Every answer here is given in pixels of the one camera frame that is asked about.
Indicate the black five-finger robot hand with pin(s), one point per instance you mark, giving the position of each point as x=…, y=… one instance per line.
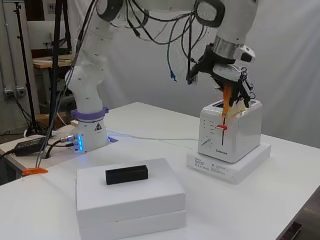
x=226, y=71

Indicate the toy bread slice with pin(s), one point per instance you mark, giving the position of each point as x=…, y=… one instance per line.
x=227, y=98

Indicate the white seven-joint robot arm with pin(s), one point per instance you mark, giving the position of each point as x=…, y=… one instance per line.
x=86, y=86

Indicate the steel two-slot toaster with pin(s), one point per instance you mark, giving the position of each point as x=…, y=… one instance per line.
x=240, y=133

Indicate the white flat box with print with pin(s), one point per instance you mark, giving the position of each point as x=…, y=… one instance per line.
x=230, y=171

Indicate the black block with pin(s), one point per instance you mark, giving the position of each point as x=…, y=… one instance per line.
x=126, y=174

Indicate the wooden table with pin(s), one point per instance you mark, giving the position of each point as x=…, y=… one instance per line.
x=46, y=61

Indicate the black tripod stand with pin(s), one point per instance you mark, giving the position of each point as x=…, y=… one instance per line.
x=26, y=66

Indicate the black power adapter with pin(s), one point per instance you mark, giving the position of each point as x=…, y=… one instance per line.
x=31, y=146

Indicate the orange clamp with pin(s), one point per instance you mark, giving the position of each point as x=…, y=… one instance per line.
x=35, y=171

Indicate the grey wall outlet box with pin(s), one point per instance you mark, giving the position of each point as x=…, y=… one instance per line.
x=15, y=90

